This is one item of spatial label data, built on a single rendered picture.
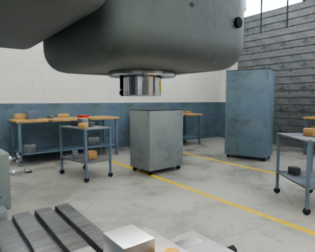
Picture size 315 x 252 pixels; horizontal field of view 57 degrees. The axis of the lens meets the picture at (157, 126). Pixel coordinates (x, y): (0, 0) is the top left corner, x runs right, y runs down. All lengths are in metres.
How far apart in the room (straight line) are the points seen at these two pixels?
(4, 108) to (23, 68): 0.94
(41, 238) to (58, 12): 0.66
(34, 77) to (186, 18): 6.78
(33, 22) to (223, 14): 0.19
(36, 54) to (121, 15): 6.85
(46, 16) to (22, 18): 0.02
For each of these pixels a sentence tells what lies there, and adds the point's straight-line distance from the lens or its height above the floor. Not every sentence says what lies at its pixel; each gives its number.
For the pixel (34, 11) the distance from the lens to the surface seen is 0.25.
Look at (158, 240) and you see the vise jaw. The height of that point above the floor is 1.04.
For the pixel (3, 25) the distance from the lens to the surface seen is 0.30.
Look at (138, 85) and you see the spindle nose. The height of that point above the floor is 1.29.
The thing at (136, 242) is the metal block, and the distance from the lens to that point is 0.43.
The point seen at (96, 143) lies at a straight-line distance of 6.90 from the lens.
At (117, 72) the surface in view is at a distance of 0.35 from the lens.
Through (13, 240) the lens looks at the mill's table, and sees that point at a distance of 0.84.
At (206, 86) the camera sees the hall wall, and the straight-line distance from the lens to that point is 9.83.
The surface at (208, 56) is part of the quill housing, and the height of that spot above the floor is 1.32.
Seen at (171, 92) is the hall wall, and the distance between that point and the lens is 8.80.
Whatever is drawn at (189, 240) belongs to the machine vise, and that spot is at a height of 1.00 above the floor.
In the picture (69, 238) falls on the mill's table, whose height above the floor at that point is 0.93.
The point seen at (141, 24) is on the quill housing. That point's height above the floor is 1.34.
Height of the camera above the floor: 1.28
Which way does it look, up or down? 5 degrees down
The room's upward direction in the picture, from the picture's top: straight up
